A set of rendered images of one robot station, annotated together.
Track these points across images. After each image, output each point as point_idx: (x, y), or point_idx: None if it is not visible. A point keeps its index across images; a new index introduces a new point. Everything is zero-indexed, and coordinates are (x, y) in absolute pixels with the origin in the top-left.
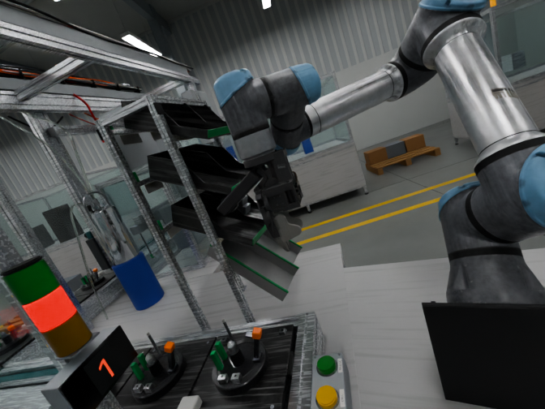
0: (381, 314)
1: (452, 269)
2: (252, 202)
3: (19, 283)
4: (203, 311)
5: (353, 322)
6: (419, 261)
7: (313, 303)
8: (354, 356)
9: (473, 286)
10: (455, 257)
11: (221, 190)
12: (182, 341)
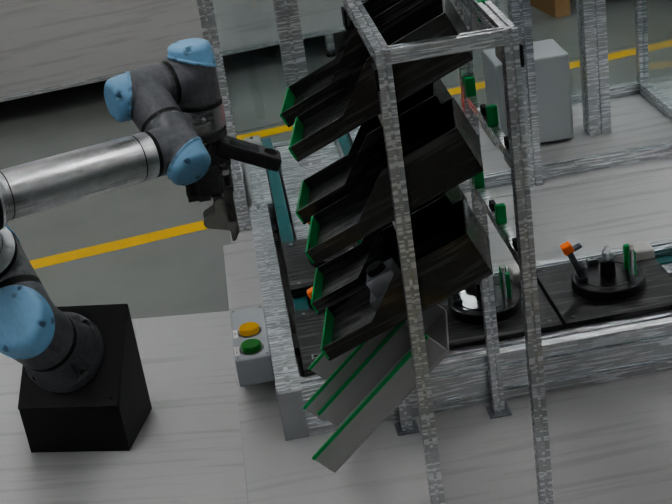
0: (191, 478)
1: (80, 328)
2: (379, 320)
3: None
4: (621, 462)
5: (238, 464)
6: None
7: (317, 489)
8: (241, 427)
9: (77, 314)
10: (71, 320)
11: (323, 177)
12: (509, 342)
